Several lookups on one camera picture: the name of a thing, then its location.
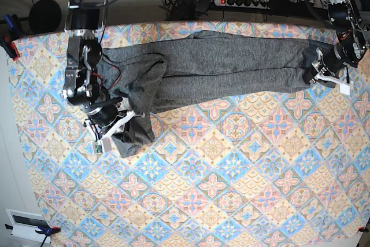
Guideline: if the patterned tablecloth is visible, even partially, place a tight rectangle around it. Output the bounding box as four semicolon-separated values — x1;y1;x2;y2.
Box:
8;33;369;246

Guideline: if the white power strip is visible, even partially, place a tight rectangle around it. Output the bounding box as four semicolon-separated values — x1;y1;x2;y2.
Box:
214;0;270;9

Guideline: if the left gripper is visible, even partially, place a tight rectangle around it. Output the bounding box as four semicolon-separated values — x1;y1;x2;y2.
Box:
304;46;361;95

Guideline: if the blue clamp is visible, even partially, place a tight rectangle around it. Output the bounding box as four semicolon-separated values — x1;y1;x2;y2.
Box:
4;14;23;38

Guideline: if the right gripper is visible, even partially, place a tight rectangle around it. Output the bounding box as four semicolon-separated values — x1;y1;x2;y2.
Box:
84;98;145;154

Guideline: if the grey t-shirt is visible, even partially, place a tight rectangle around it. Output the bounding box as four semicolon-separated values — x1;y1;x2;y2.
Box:
98;31;331;157

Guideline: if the white wall box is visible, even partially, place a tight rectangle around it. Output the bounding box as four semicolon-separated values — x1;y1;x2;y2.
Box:
5;209;48;244

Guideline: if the round black stool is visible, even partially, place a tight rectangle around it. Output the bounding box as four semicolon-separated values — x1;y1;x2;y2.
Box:
28;0;62;34

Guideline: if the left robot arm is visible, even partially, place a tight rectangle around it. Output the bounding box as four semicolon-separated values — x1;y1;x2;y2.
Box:
303;0;369;95

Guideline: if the red black clamp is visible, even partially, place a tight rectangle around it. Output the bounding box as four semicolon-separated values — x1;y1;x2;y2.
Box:
0;36;20;61

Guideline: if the red clamp bottom right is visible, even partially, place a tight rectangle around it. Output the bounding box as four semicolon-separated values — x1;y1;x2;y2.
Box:
357;226;369;233

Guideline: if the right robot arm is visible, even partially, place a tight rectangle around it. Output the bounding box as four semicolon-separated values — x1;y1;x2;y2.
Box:
62;0;145;158

